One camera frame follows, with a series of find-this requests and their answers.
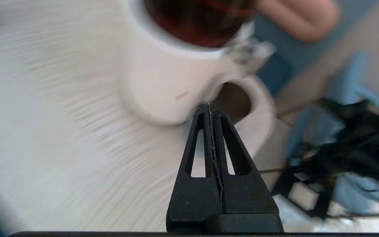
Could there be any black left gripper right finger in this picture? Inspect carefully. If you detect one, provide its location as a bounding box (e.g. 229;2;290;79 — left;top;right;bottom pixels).
206;105;284;233

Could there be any light blue chair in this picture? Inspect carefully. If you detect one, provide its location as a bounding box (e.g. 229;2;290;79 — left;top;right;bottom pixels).
285;51;379;216

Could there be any teal upholstered bench sofa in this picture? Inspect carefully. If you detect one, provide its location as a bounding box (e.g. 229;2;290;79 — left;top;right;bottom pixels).
252;0;379;97

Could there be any metal dispenser tap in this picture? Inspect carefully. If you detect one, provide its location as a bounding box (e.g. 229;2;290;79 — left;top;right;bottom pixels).
229;39;275;74

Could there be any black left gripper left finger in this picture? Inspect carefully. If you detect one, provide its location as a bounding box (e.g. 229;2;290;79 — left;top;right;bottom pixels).
166;103;225;231

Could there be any white dispenser with dark tea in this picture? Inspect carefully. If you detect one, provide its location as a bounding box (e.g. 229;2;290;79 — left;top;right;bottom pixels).
120;0;275;127

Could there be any black cup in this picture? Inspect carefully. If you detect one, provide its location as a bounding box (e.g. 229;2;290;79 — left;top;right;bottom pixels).
214;82;252;125

